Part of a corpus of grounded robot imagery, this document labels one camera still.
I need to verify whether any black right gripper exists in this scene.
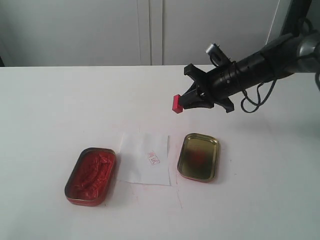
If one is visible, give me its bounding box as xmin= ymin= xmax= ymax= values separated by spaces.
xmin=180 ymin=61 xmax=244 ymax=113

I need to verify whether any red plastic stamp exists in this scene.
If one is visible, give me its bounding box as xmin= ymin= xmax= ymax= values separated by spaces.
xmin=172 ymin=94 xmax=184 ymax=114

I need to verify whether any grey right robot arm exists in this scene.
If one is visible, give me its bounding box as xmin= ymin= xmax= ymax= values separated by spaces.
xmin=172 ymin=30 xmax=320 ymax=114

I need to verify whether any red ink paste tin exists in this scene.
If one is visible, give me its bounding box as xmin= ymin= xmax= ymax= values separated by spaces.
xmin=64 ymin=147 xmax=117 ymax=207

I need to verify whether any gold tin lid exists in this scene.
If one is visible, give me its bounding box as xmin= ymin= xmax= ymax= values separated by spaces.
xmin=177 ymin=133 xmax=220 ymax=183

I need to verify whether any white paper sheet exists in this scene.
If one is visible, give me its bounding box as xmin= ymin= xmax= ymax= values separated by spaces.
xmin=117 ymin=133 xmax=171 ymax=186

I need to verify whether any white cabinet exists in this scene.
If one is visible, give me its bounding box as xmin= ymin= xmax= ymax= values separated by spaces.
xmin=0 ymin=0 xmax=280 ymax=67

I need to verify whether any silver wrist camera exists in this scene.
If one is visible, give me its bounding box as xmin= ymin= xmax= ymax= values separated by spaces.
xmin=205 ymin=43 xmax=232 ymax=67

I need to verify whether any dark vertical post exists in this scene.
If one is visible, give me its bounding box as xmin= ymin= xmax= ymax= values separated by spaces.
xmin=266 ymin=0 xmax=320 ymax=43

